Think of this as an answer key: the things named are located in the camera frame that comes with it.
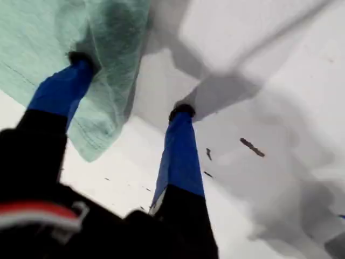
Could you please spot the pale green T-shirt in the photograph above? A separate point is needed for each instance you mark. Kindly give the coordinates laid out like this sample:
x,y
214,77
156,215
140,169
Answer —
x,y
32,40

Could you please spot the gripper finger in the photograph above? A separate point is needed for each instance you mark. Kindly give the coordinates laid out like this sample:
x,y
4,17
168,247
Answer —
x,y
180,162
56,91

